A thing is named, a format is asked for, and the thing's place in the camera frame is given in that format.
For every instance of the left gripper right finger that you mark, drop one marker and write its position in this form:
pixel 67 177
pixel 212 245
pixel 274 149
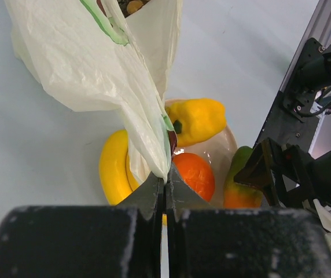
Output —
pixel 204 241

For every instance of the yellow fake bell pepper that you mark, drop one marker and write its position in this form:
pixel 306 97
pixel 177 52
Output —
pixel 196 120

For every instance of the yellow fake banana bunch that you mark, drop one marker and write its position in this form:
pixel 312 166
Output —
pixel 116 177

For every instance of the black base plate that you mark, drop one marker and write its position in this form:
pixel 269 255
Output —
pixel 296 113

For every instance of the pink ceramic plate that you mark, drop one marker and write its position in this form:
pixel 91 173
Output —
pixel 217 152

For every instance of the aluminium front rail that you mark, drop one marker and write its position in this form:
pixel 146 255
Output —
pixel 316 38

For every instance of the pale green plastic bag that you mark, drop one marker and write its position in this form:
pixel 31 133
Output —
pixel 89 56

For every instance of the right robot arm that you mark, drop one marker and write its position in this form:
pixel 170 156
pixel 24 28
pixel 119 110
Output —
pixel 320 170

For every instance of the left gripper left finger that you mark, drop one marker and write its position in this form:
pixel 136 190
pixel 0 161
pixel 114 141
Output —
pixel 86 241

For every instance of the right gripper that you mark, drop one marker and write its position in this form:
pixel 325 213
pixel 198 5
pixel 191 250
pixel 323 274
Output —
pixel 281 173

